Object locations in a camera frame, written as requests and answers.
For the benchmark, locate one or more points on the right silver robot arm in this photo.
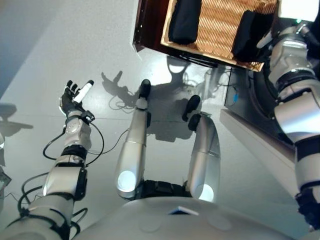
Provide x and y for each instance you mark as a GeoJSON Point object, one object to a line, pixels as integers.
{"type": "Point", "coordinates": [295, 117]}

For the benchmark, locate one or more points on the silver washing machine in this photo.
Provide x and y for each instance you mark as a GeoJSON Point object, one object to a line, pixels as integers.
{"type": "Point", "coordinates": [250, 100]}

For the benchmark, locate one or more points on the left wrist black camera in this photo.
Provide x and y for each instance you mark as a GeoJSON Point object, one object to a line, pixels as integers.
{"type": "Point", "coordinates": [88, 116]}

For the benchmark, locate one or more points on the grey robot torso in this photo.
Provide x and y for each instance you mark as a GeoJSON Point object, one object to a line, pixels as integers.
{"type": "Point", "coordinates": [180, 222]}

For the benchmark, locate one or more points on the narrow black garment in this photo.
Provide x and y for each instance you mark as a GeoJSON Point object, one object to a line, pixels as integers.
{"type": "Point", "coordinates": [185, 22]}

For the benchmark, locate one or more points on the dark brown wooden stool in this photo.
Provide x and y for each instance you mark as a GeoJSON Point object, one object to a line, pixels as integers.
{"type": "Point", "coordinates": [150, 25]}

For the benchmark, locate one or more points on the black garment with yellow stripe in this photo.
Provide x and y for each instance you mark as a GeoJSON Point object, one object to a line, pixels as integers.
{"type": "Point", "coordinates": [250, 37]}

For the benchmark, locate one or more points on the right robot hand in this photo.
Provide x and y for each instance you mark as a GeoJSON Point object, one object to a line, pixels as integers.
{"type": "Point", "coordinates": [297, 10]}

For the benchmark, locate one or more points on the wicker laundry basket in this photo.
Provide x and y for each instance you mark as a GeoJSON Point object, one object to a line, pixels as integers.
{"type": "Point", "coordinates": [217, 30]}

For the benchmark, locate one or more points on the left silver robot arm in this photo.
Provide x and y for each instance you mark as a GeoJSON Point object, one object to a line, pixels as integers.
{"type": "Point", "coordinates": [65, 177]}

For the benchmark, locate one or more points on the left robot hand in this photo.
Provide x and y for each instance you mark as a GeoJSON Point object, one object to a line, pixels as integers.
{"type": "Point", "coordinates": [71, 103]}

